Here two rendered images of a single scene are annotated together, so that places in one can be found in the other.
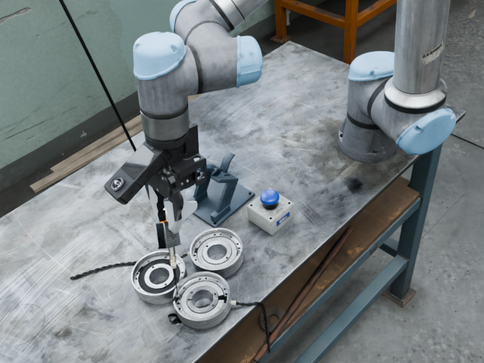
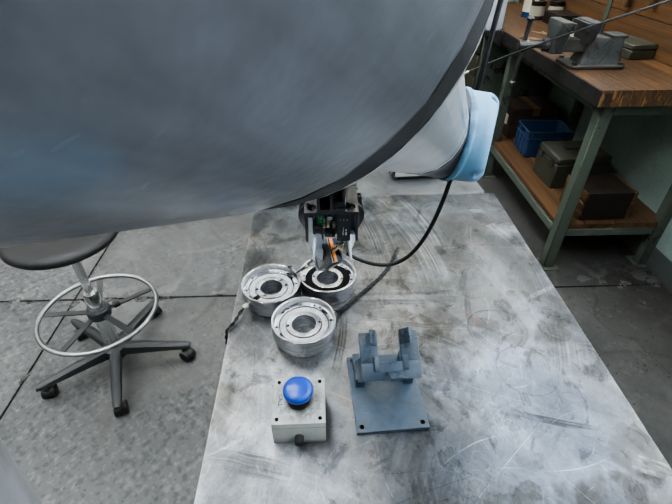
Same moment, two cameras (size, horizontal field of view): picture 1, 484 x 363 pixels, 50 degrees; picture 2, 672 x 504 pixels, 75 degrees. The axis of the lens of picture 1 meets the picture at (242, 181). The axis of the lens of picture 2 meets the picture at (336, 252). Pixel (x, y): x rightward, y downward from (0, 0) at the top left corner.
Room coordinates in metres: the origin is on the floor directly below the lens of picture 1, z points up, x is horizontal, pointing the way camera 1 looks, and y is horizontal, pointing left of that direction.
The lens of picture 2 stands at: (0.99, -0.29, 1.36)
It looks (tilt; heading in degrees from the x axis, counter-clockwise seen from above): 38 degrees down; 127
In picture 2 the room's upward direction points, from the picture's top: straight up
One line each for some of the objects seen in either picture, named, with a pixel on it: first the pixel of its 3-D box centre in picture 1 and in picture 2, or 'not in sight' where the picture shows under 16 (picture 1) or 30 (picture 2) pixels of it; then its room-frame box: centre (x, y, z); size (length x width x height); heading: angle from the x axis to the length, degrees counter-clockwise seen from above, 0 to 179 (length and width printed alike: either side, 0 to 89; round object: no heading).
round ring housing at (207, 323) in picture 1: (203, 301); (271, 290); (0.54, 0.10, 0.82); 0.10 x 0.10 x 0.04
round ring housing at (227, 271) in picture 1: (217, 254); (304, 327); (0.65, 0.07, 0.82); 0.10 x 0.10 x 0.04
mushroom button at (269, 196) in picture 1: (270, 202); (298, 397); (0.74, -0.05, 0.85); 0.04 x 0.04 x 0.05
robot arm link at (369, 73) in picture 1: (377, 86); not in sight; (0.94, -0.32, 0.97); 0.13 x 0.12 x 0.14; 17
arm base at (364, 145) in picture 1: (371, 125); not in sight; (0.95, -0.32, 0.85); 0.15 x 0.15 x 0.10
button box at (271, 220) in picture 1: (272, 209); (299, 412); (0.74, -0.06, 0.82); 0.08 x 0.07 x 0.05; 129
